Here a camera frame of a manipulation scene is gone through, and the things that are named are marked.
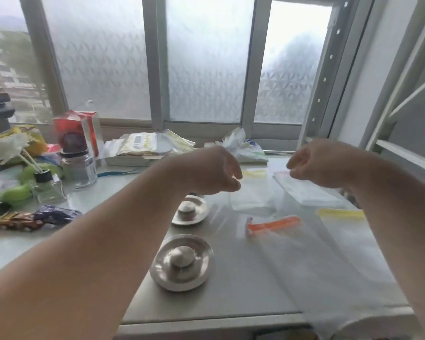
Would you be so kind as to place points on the flat white cardboard box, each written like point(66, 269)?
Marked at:
point(127, 161)

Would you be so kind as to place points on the round glass jar black cap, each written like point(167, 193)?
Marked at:
point(78, 169)

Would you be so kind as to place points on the red box with clear window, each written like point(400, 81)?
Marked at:
point(81, 130)

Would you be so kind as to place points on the pile of toy cars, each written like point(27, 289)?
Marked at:
point(49, 214)

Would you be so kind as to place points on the orange-top zip bag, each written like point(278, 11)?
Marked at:
point(287, 265)

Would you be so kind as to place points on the person's left forearm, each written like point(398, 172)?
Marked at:
point(74, 262)

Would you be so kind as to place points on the white perforated shelving rack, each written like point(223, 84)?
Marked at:
point(336, 70)

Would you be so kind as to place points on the person's right hand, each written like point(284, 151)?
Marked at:
point(329, 162)

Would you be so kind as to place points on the person's right forearm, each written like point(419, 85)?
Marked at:
point(403, 215)

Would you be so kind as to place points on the pile of printed plastic pouches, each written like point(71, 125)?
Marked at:
point(141, 143)

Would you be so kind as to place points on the small clear zip bag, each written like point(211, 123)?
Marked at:
point(304, 191)

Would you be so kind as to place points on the square glass diffuser bottle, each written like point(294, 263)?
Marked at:
point(47, 189)

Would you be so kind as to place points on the round grey lid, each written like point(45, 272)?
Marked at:
point(164, 143)

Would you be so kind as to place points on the person's left hand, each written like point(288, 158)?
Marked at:
point(209, 169)

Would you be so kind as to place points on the yellow crumpled packet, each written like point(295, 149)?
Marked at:
point(35, 138)

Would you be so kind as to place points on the yellow-top zip bag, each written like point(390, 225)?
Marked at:
point(255, 194)
point(354, 244)

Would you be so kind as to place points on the white flower on reed sticks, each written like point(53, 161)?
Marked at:
point(10, 145)

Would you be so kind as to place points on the steel sink stopper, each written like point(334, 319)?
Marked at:
point(189, 210)
point(182, 265)

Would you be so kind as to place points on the white aluminium window frame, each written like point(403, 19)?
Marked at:
point(156, 67)

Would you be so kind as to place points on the crumpled clear plastic bag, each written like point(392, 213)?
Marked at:
point(241, 146)

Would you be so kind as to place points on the green plastic toy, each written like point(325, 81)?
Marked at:
point(17, 192)

